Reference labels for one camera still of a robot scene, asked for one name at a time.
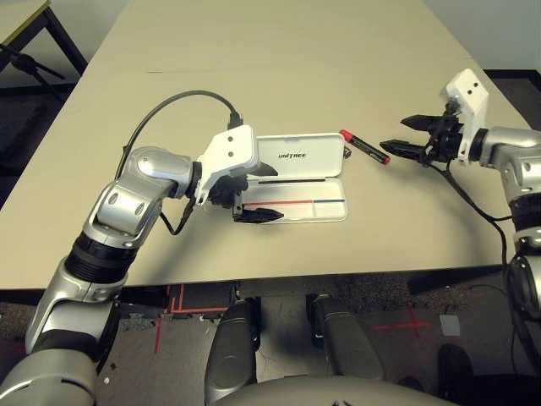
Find metal table underframe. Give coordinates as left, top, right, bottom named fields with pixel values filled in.
left=234, top=277, right=335, bottom=297

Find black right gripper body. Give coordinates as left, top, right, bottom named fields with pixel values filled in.
left=420, top=112, right=464, bottom=165

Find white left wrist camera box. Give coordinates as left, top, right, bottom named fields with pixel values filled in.
left=193, top=124, right=260, bottom=207

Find beige side table black frame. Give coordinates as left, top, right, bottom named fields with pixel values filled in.
left=0, top=0, right=90, bottom=80

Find grey robot left leg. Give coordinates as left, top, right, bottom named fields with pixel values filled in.
left=205, top=298, right=261, bottom=403

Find red and black marker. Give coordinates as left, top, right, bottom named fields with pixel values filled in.
left=340, top=129, right=392, bottom=165

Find black right camera cable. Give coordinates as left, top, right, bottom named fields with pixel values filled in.
left=439, top=160, right=515, bottom=272

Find black camera cable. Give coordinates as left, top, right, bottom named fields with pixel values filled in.
left=439, top=160, right=515, bottom=272
left=116, top=89, right=244, bottom=236

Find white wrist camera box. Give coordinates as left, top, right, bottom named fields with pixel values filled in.
left=442, top=69, right=490, bottom=162
left=193, top=124, right=260, bottom=207

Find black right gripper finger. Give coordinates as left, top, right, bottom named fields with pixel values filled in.
left=400, top=114, right=441, bottom=133
left=379, top=139, right=426, bottom=160

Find grey robot torso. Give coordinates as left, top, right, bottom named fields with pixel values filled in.
left=213, top=376, right=462, bottom=406

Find black tripod stand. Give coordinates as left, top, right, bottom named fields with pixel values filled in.
left=0, top=41, right=67, bottom=102

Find grey robot right leg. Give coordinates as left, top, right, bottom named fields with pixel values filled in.
left=312, top=294, right=384, bottom=381

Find black left camera cable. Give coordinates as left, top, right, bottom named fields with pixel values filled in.
left=116, top=89, right=244, bottom=236

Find white plastic pencil case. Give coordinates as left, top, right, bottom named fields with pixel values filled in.
left=243, top=133, right=348, bottom=223

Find grey robot leg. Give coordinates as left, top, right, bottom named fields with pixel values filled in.
left=205, top=298, right=261, bottom=403
left=312, top=294, right=384, bottom=381

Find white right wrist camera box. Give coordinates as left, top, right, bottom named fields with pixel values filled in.
left=442, top=69, right=490, bottom=162

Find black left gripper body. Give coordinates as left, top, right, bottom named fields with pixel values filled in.
left=205, top=171, right=250, bottom=209

